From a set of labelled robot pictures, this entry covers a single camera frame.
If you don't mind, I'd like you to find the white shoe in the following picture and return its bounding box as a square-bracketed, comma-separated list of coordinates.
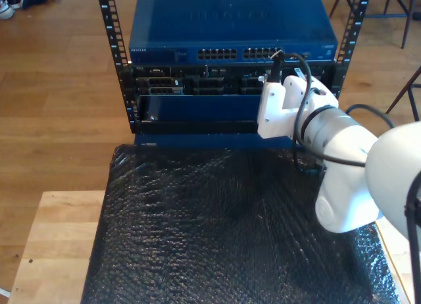
[0, 0, 14, 20]

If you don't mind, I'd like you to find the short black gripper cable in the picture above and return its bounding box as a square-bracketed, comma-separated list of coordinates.
[291, 86, 368, 169]

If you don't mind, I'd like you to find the black chair with blue seat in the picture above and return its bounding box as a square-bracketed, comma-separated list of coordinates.
[328, 0, 416, 50]

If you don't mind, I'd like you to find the thick black camera cable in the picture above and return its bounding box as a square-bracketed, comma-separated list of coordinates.
[268, 49, 421, 304]

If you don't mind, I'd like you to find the black metal chair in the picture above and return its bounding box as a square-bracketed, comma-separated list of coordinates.
[386, 65, 421, 122]

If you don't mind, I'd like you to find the black bubble wrap mat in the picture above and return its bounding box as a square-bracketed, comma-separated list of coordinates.
[80, 143, 401, 304]

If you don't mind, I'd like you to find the blue network switch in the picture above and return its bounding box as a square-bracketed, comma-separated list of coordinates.
[128, 0, 339, 66]

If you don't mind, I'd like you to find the black rack drawer tray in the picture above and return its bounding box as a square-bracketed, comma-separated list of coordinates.
[136, 93, 264, 134]

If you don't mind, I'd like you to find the black perforated rack frame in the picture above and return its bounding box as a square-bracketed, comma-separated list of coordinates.
[95, 0, 372, 136]

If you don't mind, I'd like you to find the black rack server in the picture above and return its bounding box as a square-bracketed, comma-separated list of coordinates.
[131, 64, 337, 97]

